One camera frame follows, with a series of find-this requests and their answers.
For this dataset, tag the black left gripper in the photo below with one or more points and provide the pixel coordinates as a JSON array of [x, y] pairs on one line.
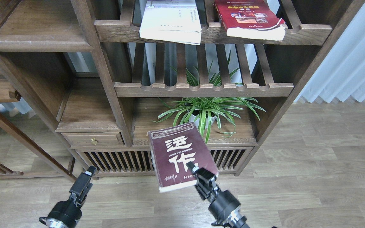
[[66, 214]]

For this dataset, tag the dark wooden bookshelf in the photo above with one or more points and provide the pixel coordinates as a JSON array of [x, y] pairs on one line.
[[82, 66]]

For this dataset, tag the wooden side rack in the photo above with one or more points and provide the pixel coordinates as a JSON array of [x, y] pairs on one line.
[[27, 147]]

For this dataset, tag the maroon book white characters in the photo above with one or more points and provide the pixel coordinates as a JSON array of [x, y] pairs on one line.
[[172, 148]]

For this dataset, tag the white paperback book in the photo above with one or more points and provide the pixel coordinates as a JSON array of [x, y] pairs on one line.
[[171, 20]]

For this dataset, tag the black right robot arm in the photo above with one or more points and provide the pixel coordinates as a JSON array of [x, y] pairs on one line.
[[223, 205]]

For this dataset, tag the brass drawer knob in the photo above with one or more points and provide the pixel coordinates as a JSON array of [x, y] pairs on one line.
[[94, 141]]

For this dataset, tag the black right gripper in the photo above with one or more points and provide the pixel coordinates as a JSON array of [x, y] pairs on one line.
[[225, 207]]

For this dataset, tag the white curtain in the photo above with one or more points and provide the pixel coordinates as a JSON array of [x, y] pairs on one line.
[[341, 75]]

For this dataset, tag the white plant pot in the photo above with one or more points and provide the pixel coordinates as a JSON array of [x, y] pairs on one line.
[[208, 121]]

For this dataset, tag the red paperback book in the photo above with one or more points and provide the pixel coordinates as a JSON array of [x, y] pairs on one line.
[[250, 19]]

